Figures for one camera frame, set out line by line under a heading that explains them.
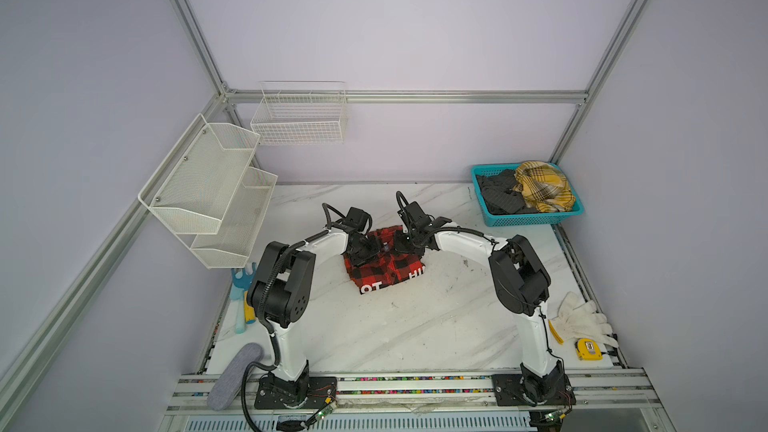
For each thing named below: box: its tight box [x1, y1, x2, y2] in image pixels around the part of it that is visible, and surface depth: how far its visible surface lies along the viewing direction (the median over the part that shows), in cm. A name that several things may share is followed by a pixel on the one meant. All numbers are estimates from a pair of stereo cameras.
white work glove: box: [548, 291, 619, 349], surface depth 88 cm
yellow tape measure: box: [576, 338, 602, 360], surface depth 81 cm
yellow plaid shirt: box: [512, 161, 576, 213], surface depth 107 cm
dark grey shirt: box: [476, 169, 538, 215], surface depth 107 cm
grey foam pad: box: [207, 343, 265, 411], surface depth 74 cm
